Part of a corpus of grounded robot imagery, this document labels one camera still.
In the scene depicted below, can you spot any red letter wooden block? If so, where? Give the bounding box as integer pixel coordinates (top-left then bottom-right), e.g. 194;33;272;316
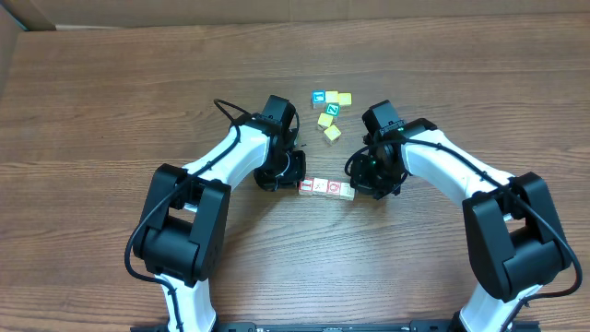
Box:
298;178;313;196

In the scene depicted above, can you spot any white letter wooden block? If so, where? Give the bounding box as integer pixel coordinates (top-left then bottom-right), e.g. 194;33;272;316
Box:
339;182;356;201

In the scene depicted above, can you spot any plain cream wooden block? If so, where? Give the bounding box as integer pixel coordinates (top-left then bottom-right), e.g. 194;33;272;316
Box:
313;178;328;196

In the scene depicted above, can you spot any red symbol wooden block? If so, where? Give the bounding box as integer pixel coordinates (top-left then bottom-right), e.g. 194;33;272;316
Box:
326;180;342;198

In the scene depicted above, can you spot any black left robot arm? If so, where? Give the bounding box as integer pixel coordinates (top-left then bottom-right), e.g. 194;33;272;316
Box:
124;114;305;331

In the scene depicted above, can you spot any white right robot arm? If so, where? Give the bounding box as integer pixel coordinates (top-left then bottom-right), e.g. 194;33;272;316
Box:
345;119;573;331

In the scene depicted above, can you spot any yellow wooden block lower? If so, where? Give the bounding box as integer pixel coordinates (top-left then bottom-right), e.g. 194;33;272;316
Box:
324;124;342;145

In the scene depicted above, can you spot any yellow wooden block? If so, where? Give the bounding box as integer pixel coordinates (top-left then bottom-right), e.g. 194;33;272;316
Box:
317;113;334;131
337;92;352;107
325;90;339;104
324;124;342;145

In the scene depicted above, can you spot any yellow wooden block upper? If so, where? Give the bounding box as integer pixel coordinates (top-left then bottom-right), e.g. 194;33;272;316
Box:
317;113;334;131

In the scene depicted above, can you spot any green letter wooden block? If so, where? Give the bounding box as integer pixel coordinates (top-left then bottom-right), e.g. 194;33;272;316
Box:
324;103;340;117

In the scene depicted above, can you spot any blue letter wooden block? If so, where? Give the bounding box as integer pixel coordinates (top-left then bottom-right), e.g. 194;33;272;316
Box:
311;90;326;109

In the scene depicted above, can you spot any yellow wooden block far top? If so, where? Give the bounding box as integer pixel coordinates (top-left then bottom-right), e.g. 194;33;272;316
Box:
337;92;352;107

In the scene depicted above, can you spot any yellow wooden block left top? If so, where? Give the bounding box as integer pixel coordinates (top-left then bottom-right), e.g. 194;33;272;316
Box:
325;90;339;104

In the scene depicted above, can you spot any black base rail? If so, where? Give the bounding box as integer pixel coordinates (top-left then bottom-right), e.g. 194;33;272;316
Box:
130;317;543;332

